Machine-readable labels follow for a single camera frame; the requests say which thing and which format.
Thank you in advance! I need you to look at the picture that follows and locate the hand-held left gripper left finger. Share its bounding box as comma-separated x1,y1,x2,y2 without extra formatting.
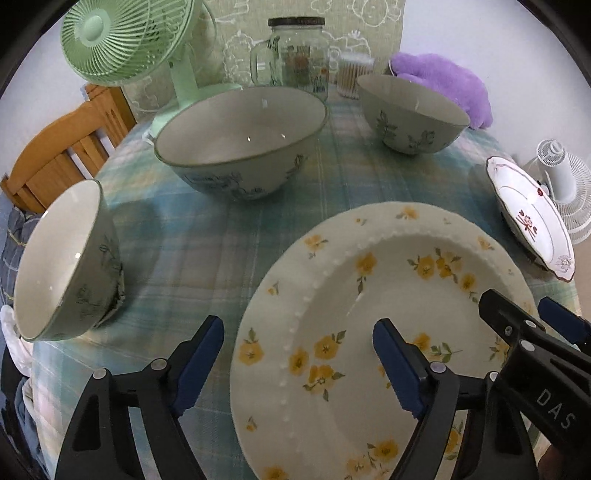
54,315,225,480

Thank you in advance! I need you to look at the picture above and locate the yellow floral white plate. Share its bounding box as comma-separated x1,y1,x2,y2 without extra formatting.
229,202,541,480

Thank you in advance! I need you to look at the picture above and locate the large green floral bowl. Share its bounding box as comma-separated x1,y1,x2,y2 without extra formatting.
154,86,329,201

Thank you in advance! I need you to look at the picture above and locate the wooden chair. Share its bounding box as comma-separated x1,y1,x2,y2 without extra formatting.
0,84,138,214

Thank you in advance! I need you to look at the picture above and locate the blue plaid bedding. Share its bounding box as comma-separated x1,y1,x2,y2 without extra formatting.
0,203,47,310

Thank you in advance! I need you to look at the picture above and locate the cotton swab container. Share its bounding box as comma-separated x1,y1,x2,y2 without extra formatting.
336,52,376,99

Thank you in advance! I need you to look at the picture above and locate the white cloth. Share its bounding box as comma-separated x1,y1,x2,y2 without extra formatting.
0,305,35,384

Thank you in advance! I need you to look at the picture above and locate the green desk fan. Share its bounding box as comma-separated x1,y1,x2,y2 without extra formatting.
60,0,243,139

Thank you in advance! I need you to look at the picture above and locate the red print scalloped plate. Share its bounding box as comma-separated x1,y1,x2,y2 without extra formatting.
486,156,575,283

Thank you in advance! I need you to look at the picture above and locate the purple plush toy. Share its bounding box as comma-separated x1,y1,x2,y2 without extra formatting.
387,52,492,130

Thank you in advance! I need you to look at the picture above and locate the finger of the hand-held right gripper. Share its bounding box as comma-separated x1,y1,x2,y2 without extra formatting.
479,289,561,370
539,296,591,347

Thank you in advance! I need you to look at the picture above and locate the medium green floral bowl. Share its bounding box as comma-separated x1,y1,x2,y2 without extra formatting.
356,74,472,156
13,179,126,342

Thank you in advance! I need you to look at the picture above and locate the glass jar with black lid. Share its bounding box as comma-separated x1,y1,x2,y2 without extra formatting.
249,17,331,102

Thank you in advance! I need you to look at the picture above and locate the white standing fan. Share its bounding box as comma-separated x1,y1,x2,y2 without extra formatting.
522,138,591,245

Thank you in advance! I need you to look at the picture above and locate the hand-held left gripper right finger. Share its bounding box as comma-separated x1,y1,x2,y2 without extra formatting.
372,318,541,480

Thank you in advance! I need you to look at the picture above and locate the plaid tablecloth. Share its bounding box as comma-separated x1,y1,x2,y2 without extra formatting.
18,90,580,480

